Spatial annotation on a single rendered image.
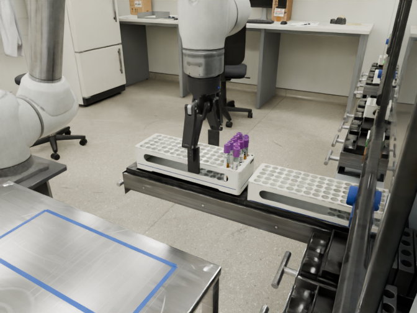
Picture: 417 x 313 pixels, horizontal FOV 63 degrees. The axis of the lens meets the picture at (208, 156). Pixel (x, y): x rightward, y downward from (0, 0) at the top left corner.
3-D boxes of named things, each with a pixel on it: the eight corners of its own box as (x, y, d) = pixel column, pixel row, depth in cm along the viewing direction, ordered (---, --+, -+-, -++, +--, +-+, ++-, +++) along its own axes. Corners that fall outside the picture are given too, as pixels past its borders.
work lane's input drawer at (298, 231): (398, 239, 78) (409, 207, 73) (398, 281, 67) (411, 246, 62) (141, 169, 107) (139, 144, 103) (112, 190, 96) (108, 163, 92)
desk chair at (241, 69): (192, 127, 336) (189, 12, 289) (200, 106, 393) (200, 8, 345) (252, 129, 330) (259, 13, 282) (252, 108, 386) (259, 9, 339)
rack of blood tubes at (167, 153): (254, 176, 86) (255, 154, 83) (239, 195, 78) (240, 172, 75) (157, 152, 98) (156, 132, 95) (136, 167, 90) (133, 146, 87)
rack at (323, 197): (388, 215, 74) (395, 192, 72) (387, 243, 66) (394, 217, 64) (260, 184, 86) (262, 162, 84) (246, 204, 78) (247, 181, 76)
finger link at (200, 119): (210, 102, 77) (208, 100, 76) (199, 149, 77) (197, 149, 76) (195, 100, 79) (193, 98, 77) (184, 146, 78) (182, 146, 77)
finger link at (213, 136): (207, 130, 87) (208, 128, 87) (208, 153, 90) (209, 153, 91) (218, 131, 86) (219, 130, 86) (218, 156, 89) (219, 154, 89)
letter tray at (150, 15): (137, 18, 406) (136, 12, 403) (152, 16, 435) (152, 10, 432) (155, 19, 397) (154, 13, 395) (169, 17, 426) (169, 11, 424)
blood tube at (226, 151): (231, 187, 81) (232, 144, 76) (226, 189, 80) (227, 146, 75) (226, 184, 82) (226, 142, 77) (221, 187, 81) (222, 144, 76)
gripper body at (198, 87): (198, 68, 80) (198, 105, 84) (179, 76, 73) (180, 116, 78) (226, 71, 77) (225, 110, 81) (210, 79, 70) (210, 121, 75)
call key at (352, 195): (355, 200, 51) (359, 182, 50) (353, 210, 49) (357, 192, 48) (347, 197, 52) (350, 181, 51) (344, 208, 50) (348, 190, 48)
